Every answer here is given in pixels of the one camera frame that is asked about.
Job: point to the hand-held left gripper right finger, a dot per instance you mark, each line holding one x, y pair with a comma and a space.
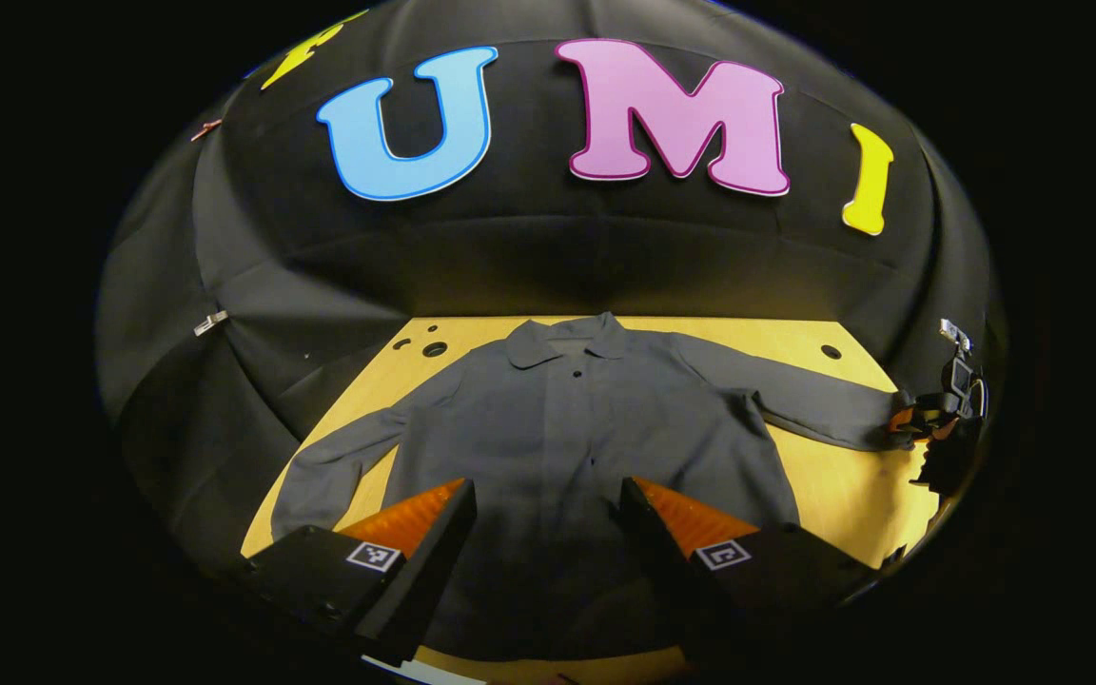
653, 552

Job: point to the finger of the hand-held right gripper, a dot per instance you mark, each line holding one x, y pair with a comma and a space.
924, 417

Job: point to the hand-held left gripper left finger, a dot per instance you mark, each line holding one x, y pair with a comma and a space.
434, 561

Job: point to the dark grey collared shirt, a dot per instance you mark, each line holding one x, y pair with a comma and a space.
548, 428

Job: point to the black backdrop cloth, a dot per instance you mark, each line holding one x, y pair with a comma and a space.
548, 257

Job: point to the silver metal clip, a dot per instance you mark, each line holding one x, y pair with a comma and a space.
210, 322

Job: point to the red clip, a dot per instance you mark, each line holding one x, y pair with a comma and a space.
206, 128

